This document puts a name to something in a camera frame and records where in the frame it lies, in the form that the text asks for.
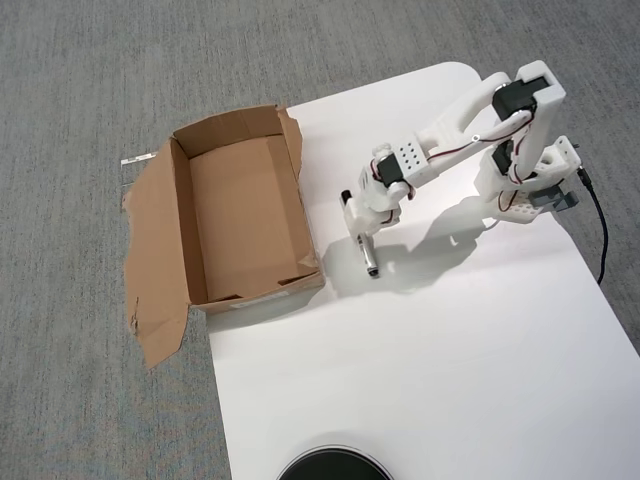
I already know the white marker pen black cap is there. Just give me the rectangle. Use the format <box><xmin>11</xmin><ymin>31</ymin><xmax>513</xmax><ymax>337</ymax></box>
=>
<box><xmin>341</xmin><ymin>189</ymin><xmax>381</xmax><ymax>278</ymax></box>

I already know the black cable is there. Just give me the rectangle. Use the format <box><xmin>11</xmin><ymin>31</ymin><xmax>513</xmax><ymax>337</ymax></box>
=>
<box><xmin>577</xmin><ymin>167</ymin><xmax>610</xmax><ymax>286</ymax></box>

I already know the open brown cardboard box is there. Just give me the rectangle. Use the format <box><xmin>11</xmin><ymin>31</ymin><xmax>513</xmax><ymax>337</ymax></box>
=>
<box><xmin>121</xmin><ymin>103</ymin><xmax>327</xmax><ymax>370</ymax></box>

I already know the black round object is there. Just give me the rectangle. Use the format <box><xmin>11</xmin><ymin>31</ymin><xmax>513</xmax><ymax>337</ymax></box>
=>
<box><xmin>276</xmin><ymin>432</ymin><xmax>396</xmax><ymax>480</ymax></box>

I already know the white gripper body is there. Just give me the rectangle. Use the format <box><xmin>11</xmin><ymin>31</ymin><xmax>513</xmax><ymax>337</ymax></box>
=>
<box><xmin>344</xmin><ymin>197</ymin><xmax>401</xmax><ymax>231</ymax></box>

